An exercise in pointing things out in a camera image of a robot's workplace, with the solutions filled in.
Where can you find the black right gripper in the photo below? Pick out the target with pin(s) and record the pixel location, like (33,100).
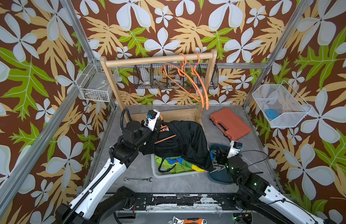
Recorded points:
(222,156)

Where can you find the black shorts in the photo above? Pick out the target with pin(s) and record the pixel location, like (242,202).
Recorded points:
(189,144)

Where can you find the rainbow striped shorts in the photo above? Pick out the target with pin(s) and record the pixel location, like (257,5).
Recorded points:
(179,165)

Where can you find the orange hanger of black shorts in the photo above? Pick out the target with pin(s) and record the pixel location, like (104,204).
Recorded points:
(163,131)

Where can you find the orange hanger of rainbow shorts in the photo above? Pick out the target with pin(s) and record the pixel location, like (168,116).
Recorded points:
(183,70)

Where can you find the lime green shorts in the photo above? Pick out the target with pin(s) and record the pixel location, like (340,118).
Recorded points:
(160,169)

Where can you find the orange hanger of green shorts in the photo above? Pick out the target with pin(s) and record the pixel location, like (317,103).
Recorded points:
(195,73)

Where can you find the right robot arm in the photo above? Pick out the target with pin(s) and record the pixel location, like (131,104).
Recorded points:
(256,194)

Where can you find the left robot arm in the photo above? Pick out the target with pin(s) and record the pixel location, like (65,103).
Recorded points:
(89,207)

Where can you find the dark teal tray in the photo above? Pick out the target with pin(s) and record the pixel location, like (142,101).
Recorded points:
(219,174)

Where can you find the red plastic tool case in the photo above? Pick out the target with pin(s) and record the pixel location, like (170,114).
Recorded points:
(232,127)

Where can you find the wooden clothes rack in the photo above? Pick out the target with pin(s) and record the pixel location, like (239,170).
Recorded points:
(182,114)

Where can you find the white plastic laundry basket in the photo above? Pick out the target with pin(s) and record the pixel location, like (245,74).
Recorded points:
(155,173)

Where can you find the blue object in basket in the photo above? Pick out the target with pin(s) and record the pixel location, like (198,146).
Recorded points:
(271,114)

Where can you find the white mesh basket right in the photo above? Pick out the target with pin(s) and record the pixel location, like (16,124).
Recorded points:
(291,106)

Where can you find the small silver wrench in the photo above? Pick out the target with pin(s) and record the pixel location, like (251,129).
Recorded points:
(126,179)

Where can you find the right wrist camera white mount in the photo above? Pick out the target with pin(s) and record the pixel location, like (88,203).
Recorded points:
(235,148)

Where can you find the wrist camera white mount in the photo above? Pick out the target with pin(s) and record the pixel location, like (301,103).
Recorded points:
(151,119)
(235,148)

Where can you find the orange handled adjustable wrench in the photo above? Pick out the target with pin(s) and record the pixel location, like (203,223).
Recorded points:
(176,220)

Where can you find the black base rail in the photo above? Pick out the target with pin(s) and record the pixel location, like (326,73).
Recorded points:
(189,201)

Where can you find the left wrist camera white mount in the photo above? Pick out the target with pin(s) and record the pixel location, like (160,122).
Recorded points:
(151,119)

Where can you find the black wire basket back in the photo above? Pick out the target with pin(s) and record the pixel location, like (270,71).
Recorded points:
(161,76)

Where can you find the white wire basket left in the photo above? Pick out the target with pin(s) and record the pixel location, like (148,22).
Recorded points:
(98,82)

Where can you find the aluminium frame post right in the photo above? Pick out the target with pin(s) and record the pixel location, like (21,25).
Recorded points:
(287,32)

